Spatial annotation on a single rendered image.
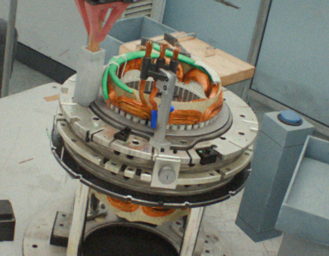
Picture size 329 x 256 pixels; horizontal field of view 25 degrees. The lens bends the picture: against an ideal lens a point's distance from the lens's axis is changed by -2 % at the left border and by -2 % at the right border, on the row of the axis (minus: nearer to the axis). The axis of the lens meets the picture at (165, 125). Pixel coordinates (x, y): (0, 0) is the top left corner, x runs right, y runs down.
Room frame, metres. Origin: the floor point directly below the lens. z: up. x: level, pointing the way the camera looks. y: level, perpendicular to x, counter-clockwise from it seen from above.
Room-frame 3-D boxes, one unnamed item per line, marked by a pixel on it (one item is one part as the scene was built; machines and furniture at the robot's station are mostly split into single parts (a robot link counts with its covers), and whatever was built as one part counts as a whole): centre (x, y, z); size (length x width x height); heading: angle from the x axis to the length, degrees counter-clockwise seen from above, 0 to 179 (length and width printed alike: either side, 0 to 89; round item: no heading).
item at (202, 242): (1.08, -0.10, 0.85); 0.06 x 0.04 x 0.05; 8
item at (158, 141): (0.93, 0.00, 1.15); 0.03 x 0.02 x 0.12; 44
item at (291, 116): (1.25, -0.23, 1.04); 0.04 x 0.04 x 0.01
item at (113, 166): (0.92, 0.06, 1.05); 0.02 x 0.02 x 0.01; 72
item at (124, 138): (0.94, 0.05, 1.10); 0.03 x 0.02 x 0.01; 162
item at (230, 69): (1.38, -0.02, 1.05); 0.20 x 0.19 x 0.02; 52
